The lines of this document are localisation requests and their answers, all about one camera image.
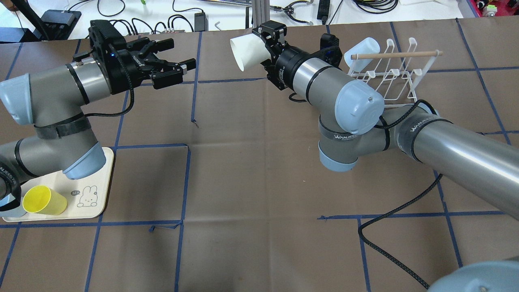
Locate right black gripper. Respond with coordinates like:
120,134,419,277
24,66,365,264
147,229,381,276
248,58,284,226
252,21,313,91

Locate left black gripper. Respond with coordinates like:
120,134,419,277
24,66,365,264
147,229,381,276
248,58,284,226
107,37,197,94

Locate pale green plastic cup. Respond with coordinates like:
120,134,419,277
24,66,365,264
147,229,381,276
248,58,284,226
229,33,271,72

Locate light blue plastic cup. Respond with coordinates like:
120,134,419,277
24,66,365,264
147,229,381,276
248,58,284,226
343,37,380,72

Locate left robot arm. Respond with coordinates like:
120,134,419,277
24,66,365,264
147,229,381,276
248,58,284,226
1,36,196,212

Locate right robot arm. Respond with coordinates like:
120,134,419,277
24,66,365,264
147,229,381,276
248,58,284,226
251,20,518,292

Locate yellow plastic cup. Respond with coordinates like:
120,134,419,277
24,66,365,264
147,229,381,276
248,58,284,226
21,185,67,215

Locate black power adapter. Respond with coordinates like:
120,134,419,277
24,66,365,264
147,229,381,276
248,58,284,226
193,12,209,32

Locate cream plastic tray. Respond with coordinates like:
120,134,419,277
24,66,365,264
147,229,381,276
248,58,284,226
1,147,114,223

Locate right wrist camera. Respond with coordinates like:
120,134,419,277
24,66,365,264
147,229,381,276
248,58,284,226
320,33,343,68

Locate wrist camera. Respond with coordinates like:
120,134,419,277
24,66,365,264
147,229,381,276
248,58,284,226
88,19,127,62
320,33,343,68

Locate aluminium frame post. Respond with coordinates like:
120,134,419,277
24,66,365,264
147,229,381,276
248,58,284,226
251,0,270,28

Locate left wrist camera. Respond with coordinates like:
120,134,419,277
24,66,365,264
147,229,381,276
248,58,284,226
88,19,127,62

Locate white wire cup rack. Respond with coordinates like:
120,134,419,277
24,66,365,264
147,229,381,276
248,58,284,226
347,37,444,107

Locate black braided cable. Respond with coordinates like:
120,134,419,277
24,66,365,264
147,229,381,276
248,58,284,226
358,174,443,290

